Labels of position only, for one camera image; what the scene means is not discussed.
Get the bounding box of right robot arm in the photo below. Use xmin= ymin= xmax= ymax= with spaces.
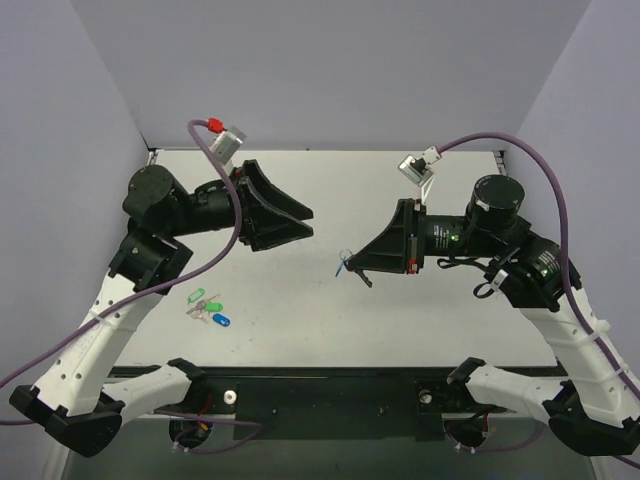
xmin=345 ymin=175 xmax=639 ymax=456

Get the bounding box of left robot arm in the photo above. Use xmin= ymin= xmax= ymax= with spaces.
xmin=9 ymin=160 xmax=313 ymax=458

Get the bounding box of bunch of keys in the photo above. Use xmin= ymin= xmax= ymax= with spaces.
xmin=186 ymin=300 xmax=209 ymax=322

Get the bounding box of green key tag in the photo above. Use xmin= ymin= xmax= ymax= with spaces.
xmin=187 ymin=288 xmax=206 ymax=305
xmin=204 ymin=302 xmax=224 ymax=313

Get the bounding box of dark blue key tag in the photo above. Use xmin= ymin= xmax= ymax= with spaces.
xmin=212 ymin=313 xmax=231 ymax=327

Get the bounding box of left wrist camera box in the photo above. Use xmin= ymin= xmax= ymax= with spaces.
xmin=210 ymin=127 xmax=246 ymax=164

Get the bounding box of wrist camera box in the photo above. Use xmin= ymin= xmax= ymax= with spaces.
xmin=210 ymin=127 xmax=246 ymax=164
xmin=398 ymin=155 xmax=435 ymax=187

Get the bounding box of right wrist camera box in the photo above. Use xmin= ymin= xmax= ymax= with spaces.
xmin=398 ymin=155 xmax=435 ymax=187

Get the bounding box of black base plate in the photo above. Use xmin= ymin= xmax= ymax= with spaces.
xmin=181 ymin=367 xmax=487 ymax=441

